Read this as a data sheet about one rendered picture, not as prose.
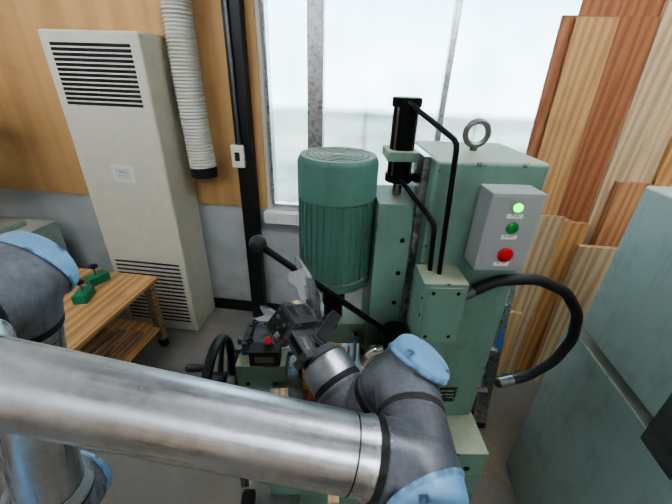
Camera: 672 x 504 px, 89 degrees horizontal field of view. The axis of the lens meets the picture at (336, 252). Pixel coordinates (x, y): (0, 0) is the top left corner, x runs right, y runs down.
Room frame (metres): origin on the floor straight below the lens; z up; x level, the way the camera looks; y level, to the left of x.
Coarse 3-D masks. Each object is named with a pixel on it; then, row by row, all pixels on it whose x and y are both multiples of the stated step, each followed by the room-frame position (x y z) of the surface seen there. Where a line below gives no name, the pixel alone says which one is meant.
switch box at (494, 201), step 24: (480, 192) 0.63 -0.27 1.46; (504, 192) 0.59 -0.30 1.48; (528, 192) 0.59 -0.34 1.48; (480, 216) 0.61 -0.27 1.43; (504, 216) 0.58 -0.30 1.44; (528, 216) 0.59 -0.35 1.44; (480, 240) 0.59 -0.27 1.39; (504, 240) 0.59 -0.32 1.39; (528, 240) 0.59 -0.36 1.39; (480, 264) 0.58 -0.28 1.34
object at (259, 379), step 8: (240, 360) 0.68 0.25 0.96; (248, 360) 0.68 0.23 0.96; (288, 360) 0.72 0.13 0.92; (240, 368) 0.66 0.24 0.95; (248, 368) 0.66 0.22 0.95; (256, 368) 0.66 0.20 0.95; (264, 368) 0.66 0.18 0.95; (272, 368) 0.66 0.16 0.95; (280, 368) 0.66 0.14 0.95; (240, 376) 0.66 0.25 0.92; (248, 376) 0.66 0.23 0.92; (256, 376) 0.66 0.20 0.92; (264, 376) 0.66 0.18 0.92; (272, 376) 0.66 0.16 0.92; (280, 376) 0.66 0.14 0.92; (240, 384) 0.66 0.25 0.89; (248, 384) 0.65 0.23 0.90; (256, 384) 0.66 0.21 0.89; (264, 384) 0.66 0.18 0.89
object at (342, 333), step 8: (344, 312) 0.76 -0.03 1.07; (352, 312) 0.76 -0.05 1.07; (344, 320) 0.73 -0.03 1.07; (352, 320) 0.73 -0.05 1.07; (360, 320) 0.73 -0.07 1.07; (336, 328) 0.71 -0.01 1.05; (344, 328) 0.71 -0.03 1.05; (352, 328) 0.71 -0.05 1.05; (360, 328) 0.71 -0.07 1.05; (336, 336) 0.71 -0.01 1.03; (344, 336) 0.71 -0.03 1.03; (360, 336) 0.71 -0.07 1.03
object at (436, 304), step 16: (416, 272) 0.62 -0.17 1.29; (432, 272) 0.61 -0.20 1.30; (448, 272) 0.61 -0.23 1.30; (416, 288) 0.61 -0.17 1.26; (432, 288) 0.56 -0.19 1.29; (448, 288) 0.56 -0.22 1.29; (464, 288) 0.56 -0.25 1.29; (416, 304) 0.59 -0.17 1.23; (432, 304) 0.56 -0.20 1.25; (448, 304) 0.56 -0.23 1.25; (416, 320) 0.57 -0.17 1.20; (432, 320) 0.56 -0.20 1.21; (448, 320) 0.56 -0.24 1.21; (432, 336) 0.56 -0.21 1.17; (448, 336) 0.56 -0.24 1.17
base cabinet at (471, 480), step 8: (464, 480) 0.54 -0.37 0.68; (472, 480) 0.54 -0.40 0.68; (272, 488) 0.52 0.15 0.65; (280, 488) 0.52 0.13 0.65; (288, 488) 0.52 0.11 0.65; (296, 488) 0.52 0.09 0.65; (472, 488) 0.54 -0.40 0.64; (304, 496) 0.52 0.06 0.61; (312, 496) 0.52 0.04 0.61; (320, 496) 0.52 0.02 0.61; (472, 496) 0.54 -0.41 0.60
